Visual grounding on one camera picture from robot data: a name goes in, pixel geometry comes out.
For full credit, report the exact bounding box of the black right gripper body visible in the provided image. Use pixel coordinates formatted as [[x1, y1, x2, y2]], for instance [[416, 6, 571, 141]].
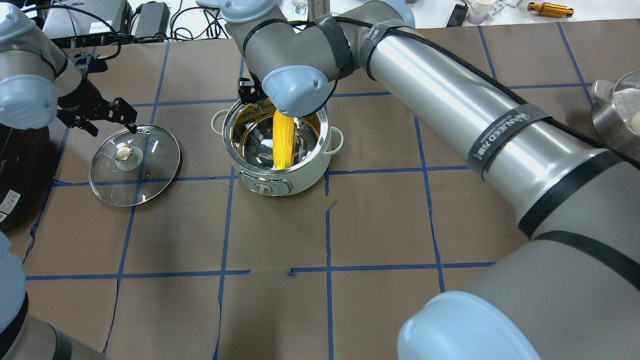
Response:
[[237, 77, 268, 105]]

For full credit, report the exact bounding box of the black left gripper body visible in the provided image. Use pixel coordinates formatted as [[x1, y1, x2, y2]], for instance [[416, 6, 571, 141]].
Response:
[[55, 51, 110, 122]]

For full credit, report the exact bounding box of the yellow plastic corn cob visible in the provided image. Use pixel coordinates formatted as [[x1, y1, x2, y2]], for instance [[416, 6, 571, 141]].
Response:
[[272, 110, 295, 171]]

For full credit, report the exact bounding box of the glass pot lid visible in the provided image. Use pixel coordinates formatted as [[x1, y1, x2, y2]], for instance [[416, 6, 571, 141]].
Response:
[[88, 124, 182, 207]]

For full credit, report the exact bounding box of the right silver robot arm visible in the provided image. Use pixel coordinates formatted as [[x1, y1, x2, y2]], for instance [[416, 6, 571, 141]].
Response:
[[201, 0, 640, 360]]

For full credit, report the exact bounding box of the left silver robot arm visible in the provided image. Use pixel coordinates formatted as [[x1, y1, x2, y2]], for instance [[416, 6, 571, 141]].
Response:
[[0, 2, 137, 360]]

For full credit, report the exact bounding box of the pale green electric pot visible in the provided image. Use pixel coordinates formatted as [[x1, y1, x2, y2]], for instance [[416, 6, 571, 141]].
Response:
[[211, 99, 345, 197]]

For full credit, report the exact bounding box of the stainless steel steamer pot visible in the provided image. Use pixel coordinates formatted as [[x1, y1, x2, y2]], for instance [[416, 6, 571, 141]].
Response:
[[590, 71, 640, 162]]

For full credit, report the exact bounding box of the black rice cooker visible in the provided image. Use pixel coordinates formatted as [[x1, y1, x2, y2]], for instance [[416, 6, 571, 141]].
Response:
[[0, 125, 54, 232]]

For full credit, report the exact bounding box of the black computer box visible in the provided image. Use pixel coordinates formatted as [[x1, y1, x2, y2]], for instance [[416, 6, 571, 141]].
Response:
[[42, 0, 132, 40]]

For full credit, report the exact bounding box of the black laptop power brick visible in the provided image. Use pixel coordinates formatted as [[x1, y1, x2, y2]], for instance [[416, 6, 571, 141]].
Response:
[[132, 1, 170, 40]]

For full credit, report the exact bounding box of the black smartphone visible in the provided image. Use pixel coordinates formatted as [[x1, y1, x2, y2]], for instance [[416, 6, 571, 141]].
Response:
[[446, 4, 469, 28]]

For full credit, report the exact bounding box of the white paper cup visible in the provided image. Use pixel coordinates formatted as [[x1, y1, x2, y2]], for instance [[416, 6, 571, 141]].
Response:
[[467, 0, 497, 25]]

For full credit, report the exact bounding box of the gold metal cylinder tool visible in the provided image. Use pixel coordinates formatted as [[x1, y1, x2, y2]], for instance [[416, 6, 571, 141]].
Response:
[[526, 2, 575, 19]]

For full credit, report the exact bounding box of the white steamed bun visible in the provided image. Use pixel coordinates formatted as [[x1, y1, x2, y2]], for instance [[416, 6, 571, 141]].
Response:
[[628, 111, 640, 136]]

